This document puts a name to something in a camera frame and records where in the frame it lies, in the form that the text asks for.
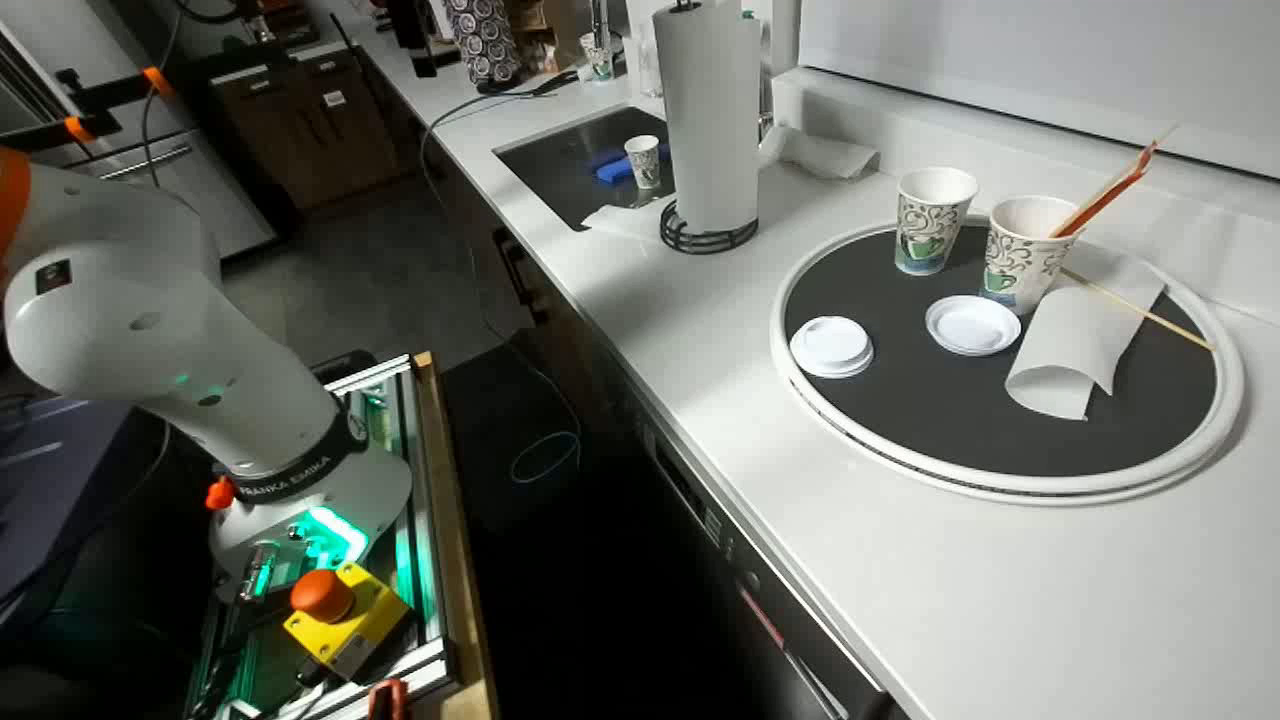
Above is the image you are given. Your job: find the round black tray white rim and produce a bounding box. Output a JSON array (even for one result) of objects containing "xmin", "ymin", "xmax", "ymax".
[{"xmin": 767, "ymin": 216, "xmax": 1252, "ymax": 507}]

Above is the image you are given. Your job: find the orange stick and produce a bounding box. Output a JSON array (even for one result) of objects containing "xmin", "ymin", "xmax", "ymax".
[{"xmin": 1052, "ymin": 136, "xmax": 1158, "ymax": 245}]

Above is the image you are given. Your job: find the paper towel roll on holder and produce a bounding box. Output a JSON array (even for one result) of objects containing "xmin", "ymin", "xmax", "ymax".
[{"xmin": 655, "ymin": 194, "xmax": 764, "ymax": 261}]

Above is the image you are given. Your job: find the dark under-counter cabinet front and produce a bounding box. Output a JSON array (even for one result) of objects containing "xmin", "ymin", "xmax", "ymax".
[{"xmin": 432, "ymin": 157, "xmax": 912, "ymax": 720}]

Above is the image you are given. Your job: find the white plastic cup lid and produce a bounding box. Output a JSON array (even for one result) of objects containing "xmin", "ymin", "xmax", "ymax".
[
  {"xmin": 919, "ymin": 292, "xmax": 1026, "ymax": 360},
  {"xmin": 789, "ymin": 310, "xmax": 879, "ymax": 385}
]

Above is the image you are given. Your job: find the small patterned paper cup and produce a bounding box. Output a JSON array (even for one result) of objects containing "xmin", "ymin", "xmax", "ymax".
[{"xmin": 619, "ymin": 133, "xmax": 668, "ymax": 205}]

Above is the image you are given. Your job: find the stainless steel sink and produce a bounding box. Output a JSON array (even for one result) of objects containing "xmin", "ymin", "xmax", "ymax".
[{"xmin": 493, "ymin": 105, "xmax": 672, "ymax": 237}]

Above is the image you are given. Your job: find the white paper towel roll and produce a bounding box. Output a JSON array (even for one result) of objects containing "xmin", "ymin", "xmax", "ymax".
[{"xmin": 651, "ymin": 0, "xmax": 767, "ymax": 237}]

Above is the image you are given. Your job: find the black white patterned container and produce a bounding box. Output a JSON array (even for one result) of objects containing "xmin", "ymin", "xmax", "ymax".
[{"xmin": 438, "ymin": 0, "xmax": 528, "ymax": 97}]

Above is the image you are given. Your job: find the yellow emergency stop button box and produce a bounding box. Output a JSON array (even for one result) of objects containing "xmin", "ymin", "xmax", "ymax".
[{"xmin": 281, "ymin": 562, "xmax": 411, "ymax": 679}]

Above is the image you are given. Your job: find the brown wooden cabinet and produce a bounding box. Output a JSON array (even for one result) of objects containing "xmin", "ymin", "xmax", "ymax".
[{"xmin": 197, "ymin": 45, "xmax": 411, "ymax": 225}]

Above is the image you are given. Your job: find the tipped white cup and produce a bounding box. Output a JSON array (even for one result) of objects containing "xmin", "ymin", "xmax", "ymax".
[{"xmin": 1000, "ymin": 256, "xmax": 1171, "ymax": 422}]

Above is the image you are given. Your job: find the thin wooden skewer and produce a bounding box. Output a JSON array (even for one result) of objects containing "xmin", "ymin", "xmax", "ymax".
[{"xmin": 1059, "ymin": 269, "xmax": 1221, "ymax": 354}]

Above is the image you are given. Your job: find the black stand with orange knobs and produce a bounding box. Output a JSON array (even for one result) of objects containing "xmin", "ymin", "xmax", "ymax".
[{"xmin": 50, "ymin": 60, "xmax": 181, "ymax": 157}]

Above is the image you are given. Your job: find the red tool handle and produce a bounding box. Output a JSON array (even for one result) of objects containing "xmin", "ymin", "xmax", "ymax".
[{"xmin": 363, "ymin": 675, "xmax": 416, "ymax": 720}]

